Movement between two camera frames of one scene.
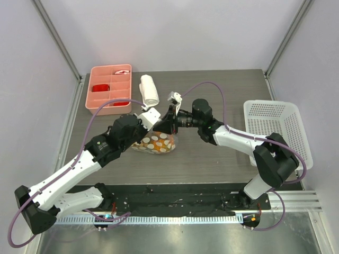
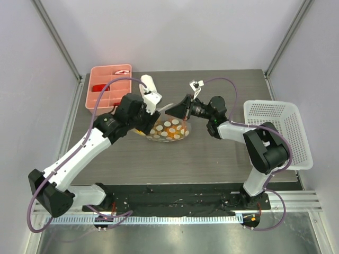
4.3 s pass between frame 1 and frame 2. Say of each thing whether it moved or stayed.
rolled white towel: stayed
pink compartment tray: stayed
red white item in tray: stayed
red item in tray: stayed
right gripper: moved
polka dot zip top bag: moved
